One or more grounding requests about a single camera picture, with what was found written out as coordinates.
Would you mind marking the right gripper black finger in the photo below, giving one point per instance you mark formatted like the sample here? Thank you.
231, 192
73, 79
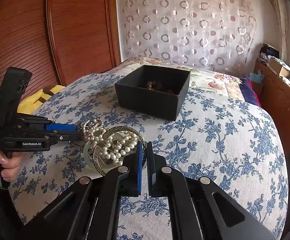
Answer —
69, 136

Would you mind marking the right gripper black padded finger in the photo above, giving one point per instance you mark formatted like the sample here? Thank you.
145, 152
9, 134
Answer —
157, 182

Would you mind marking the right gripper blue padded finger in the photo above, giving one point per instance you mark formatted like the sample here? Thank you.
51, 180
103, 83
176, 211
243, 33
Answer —
131, 185
60, 127

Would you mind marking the black square jewelry box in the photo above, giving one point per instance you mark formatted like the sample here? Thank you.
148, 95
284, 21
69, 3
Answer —
154, 90

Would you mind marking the pale green jade bangle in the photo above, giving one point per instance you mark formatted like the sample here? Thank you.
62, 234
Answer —
94, 160

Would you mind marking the person's left hand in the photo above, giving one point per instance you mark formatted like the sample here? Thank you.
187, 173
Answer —
11, 165

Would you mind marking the yellow black cloth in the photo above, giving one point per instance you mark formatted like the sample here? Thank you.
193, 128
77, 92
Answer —
33, 102

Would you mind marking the blue floral bed cover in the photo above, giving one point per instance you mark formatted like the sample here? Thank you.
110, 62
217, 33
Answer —
232, 142

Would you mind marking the brown louvered wooden wardrobe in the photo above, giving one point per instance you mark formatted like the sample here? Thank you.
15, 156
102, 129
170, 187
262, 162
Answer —
58, 41

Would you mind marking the navy red blanket edge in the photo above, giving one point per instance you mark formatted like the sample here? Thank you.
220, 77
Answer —
248, 93

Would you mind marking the blue plastic bag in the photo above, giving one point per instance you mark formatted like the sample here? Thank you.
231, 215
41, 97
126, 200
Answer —
256, 77

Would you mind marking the wooden side cabinet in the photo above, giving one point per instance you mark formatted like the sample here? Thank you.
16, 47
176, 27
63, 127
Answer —
275, 99

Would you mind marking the pink circle sheer curtain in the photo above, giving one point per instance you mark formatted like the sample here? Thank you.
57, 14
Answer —
207, 34

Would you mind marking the cardboard box on cabinet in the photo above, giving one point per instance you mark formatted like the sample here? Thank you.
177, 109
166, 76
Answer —
279, 68

